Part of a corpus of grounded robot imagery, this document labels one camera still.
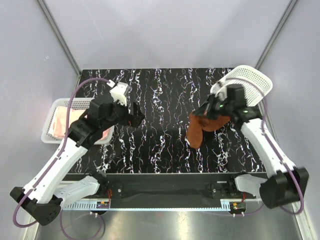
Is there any left aluminium frame post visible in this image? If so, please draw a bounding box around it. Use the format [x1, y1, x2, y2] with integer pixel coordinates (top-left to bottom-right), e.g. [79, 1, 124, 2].
[35, 0, 82, 76]

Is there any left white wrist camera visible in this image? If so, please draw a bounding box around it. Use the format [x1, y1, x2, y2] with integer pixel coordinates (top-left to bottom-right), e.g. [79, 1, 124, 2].
[107, 80, 130, 106]

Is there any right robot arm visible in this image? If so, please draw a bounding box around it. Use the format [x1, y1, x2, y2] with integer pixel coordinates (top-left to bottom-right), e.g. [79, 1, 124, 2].
[187, 84, 309, 215]

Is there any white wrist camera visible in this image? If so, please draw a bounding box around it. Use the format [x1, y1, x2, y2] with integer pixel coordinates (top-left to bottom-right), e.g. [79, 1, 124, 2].
[213, 80, 227, 101]
[107, 80, 130, 106]

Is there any small circuit board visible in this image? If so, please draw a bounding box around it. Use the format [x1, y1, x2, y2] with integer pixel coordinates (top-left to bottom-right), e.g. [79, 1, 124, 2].
[96, 201, 110, 209]
[232, 201, 246, 210]

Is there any right small circuit board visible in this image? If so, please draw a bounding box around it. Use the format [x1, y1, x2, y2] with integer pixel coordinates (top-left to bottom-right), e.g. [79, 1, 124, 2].
[232, 201, 246, 210]

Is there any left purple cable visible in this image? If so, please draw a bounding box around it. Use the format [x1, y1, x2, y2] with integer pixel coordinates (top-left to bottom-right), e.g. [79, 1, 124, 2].
[12, 77, 112, 238]

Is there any pink towel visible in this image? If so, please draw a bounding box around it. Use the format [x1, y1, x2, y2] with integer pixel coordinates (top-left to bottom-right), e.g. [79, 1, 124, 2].
[48, 106, 114, 145]

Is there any right aluminium frame post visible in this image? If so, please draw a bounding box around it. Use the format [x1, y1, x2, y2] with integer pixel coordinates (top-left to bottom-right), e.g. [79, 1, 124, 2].
[255, 0, 300, 70]

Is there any right white plastic basket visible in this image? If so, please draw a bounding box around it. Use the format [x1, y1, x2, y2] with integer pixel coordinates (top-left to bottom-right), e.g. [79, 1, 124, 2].
[210, 65, 273, 107]

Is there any purple cable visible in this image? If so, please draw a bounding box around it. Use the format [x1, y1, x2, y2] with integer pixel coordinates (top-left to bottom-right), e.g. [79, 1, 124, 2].
[224, 76, 306, 216]
[12, 77, 112, 238]

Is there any aluminium frame post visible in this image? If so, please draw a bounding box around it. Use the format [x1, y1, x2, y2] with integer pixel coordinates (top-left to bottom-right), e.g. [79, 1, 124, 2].
[35, 0, 82, 76]
[255, 0, 300, 70]

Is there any white slotted cable duct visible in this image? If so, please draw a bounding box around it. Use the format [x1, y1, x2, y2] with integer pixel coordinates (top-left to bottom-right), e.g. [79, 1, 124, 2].
[64, 200, 97, 211]

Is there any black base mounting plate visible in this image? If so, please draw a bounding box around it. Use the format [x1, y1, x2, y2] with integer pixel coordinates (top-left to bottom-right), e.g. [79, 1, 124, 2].
[87, 173, 253, 199]

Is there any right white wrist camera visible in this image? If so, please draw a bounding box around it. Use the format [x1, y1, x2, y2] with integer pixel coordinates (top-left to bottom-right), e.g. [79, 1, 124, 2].
[213, 80, 227, 101]

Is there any left white plastic basket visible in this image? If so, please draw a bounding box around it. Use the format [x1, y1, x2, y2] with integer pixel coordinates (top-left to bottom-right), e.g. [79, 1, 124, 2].
[40, 97, 116, 145]

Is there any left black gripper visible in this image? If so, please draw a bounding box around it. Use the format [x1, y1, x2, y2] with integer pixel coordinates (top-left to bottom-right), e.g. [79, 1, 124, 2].
[101, 96, 145, 131]

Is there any brown towel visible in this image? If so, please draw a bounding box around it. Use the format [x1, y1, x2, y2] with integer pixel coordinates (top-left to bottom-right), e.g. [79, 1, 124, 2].
[186, 112, 231, 149]

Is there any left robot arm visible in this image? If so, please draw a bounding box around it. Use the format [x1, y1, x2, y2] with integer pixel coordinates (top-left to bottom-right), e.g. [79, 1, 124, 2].
[10, 96, 145, 226]

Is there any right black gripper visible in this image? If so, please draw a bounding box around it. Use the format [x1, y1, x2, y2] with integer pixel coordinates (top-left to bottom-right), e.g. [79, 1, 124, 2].
[191, 93, 233, 121]

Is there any white plastic basket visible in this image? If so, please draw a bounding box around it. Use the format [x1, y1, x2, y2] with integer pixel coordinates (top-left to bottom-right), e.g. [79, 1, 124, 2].
[40, 97, 116, 145]
[210, 65, 273, 107]

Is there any left small circuit board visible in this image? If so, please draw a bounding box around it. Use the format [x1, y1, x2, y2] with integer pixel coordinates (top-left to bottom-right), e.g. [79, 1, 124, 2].
[96, 201, 110, 209]

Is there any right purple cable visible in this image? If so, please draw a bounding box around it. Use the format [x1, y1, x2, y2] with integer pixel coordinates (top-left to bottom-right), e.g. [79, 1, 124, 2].
[224, 76, 306, 216]

